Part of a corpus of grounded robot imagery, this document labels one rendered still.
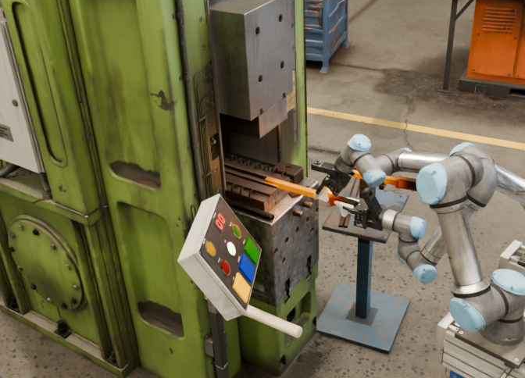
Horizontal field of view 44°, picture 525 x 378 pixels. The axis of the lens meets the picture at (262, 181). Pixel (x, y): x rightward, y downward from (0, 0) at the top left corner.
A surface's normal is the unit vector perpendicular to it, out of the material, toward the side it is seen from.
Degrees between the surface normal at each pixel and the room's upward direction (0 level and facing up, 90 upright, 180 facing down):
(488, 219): 0
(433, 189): 84
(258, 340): 89
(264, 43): 90
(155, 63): 89
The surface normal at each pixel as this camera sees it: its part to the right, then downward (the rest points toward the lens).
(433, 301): -0.05, -0.85
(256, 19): 0.83, 0.25
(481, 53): -0.45, 0.49
